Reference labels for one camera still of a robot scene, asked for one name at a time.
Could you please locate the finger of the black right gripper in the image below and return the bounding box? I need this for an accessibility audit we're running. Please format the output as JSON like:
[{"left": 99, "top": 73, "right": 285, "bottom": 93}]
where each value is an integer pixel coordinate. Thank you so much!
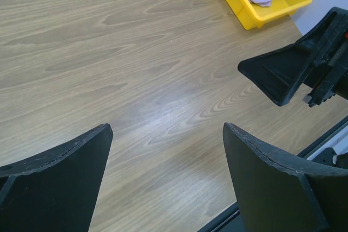
[{"left": 238, "top": 44, "right": 310, "bottom": 106}]

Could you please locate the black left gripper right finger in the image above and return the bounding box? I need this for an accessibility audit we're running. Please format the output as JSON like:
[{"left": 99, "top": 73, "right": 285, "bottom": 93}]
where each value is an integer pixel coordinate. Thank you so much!
[{"left": 223, "top": 123, "right": 347, "bottom": 231}]

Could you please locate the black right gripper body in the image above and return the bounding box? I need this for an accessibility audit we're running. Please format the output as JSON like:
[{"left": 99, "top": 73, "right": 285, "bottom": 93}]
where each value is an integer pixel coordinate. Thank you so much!
[{"left": 295, "top": 7, "right": 347, "bottom": 107}]

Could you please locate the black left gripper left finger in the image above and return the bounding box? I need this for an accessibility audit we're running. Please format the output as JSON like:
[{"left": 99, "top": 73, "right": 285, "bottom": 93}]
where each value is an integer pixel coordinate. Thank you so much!
[{"left": 1, "top": 124, "right": 113, "bottom": 231}]

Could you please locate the yellow plastic bin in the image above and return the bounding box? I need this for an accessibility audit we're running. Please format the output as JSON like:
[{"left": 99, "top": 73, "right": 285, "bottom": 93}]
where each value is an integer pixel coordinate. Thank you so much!
[{"left": 225, "top": 0, "right": 312, "bottom": 30}]

